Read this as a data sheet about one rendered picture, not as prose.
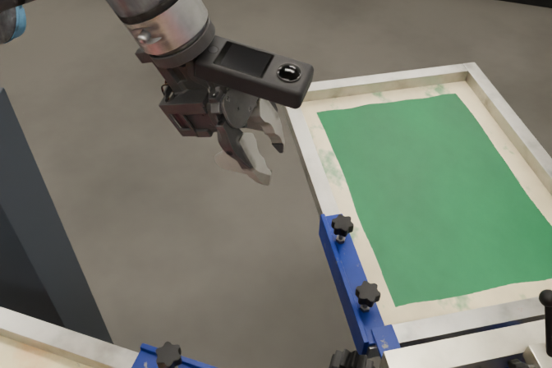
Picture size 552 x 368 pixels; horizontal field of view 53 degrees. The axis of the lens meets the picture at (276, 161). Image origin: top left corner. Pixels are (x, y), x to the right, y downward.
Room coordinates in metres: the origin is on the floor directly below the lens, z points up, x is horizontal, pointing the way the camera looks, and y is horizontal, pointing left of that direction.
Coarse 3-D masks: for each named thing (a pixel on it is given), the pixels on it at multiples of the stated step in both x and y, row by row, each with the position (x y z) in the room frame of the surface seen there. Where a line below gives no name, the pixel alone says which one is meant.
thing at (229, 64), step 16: (208, 48) 0.48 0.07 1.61; (224, 48) 0.48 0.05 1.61; (240, 48) 0.48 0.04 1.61; (256, 48) 0.48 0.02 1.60; (208, 64) 0.46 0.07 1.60; (224, 64) 0.46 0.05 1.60; (240, 64) 0.46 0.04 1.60; (256, 64) 0.46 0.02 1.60; (272, 64) 0.46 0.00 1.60; (288, 64) 0.46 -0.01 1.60; (304, 64) 0.46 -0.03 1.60; (208, 80) 0.46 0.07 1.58; (224, 80) 0.45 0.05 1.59; (240, 80) 0.44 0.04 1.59; (256, 80) 0.44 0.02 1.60; (272, 80) 0.44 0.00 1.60; (288, 80) 0.44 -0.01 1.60; (304, 80) 0.44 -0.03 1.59; (256, 96) 0.44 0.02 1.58; (272, 96) 0.43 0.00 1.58; (288, 96) 0.43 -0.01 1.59; (304, 96) 0.44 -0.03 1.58
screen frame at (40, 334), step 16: (0, 320) 0.52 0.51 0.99; (16, 320) 0.52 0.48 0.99; (32, 320) 0.52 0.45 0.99; (16, 336) 0.50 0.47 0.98; (32, 336) 0.49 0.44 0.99; (48, 336) 0.49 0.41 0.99; (64, 336) 0.49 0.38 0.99; (80, 336) 0.49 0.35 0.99; (64, 352) 0.47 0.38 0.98; (80, 352) 0.46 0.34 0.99; (96, 352) 0.46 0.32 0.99; (112, 352) 0.46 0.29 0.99; (128, 352) 0.46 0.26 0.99
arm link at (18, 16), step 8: (16, 8) 0.96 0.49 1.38; (0, 16) 0.92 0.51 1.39; (8, 16) 0.94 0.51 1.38; (16, 16) 0.95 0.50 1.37; (24, 16) 0.96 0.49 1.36; (0, 24) 0.92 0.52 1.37; (8, 24) 0.94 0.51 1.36; (16, 24) 0.95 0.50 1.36; (24, 24) 0.96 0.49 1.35; (0, 32) 0.93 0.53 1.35; (8, 32) 0.94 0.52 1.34; (16, 32) 0.95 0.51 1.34; (0, 40) 0.93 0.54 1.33; (8, 40) 0.95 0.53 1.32
